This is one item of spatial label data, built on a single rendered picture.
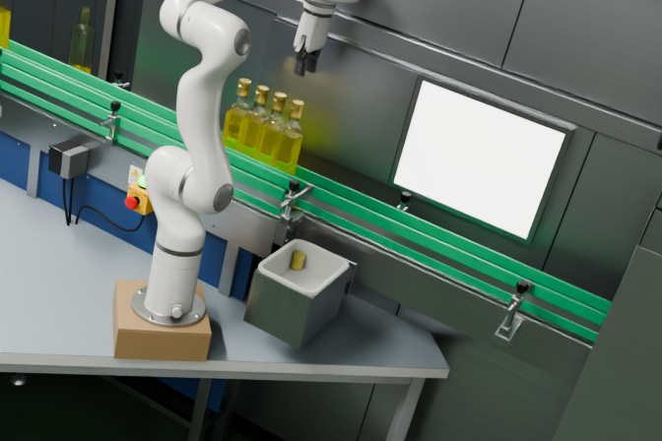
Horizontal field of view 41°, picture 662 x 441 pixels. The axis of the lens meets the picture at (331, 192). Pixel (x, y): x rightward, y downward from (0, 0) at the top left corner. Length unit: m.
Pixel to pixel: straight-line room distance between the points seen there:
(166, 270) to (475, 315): 0.80
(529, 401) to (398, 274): 0.57
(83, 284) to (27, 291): 0.15
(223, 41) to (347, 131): 0.71
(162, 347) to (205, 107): 0.63
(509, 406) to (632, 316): 0.74
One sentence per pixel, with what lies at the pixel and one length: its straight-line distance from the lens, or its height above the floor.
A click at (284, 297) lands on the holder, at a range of 2.20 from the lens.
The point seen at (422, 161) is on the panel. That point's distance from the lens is 2.42.
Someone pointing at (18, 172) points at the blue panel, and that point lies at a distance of 2.96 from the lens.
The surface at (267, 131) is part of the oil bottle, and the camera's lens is 2.44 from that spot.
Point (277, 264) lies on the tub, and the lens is 2.30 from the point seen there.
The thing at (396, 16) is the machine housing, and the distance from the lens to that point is 2.40.
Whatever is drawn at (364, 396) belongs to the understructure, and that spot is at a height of 0.43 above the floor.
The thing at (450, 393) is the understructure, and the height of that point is 0.59.
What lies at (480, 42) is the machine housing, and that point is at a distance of 2.33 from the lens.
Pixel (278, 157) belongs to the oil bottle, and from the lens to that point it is 2.44.
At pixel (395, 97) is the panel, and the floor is 1.40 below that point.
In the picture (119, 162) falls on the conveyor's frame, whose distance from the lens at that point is 2.62.
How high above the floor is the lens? 2.15
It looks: 25 degrees down
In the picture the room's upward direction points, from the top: 14 degrees clockwise
